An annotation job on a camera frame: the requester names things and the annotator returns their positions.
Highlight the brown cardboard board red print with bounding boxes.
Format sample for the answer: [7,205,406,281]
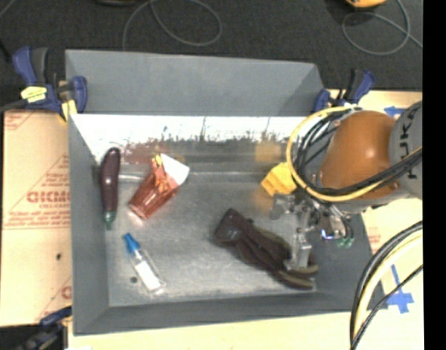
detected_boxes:
[0,90,423,328]

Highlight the yellow sponge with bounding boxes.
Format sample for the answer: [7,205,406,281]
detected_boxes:
[260,161,297,197]

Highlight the clear spray bottle blue cap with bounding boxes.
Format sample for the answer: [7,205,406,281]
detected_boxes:
[122,233,168,293]

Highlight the grey metal bin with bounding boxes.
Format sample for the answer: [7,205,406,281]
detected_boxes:
[64,49,374,335]

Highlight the red clear plastic cup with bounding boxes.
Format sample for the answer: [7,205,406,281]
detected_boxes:
[128,157,181,221]

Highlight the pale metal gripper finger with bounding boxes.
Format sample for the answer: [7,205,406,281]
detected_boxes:
[283,230,313,271]

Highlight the purple toy eggplant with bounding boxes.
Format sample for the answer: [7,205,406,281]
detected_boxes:
[99,147,122,230]

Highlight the white paper cone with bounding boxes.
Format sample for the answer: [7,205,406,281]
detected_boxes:
[159,152,191,186]

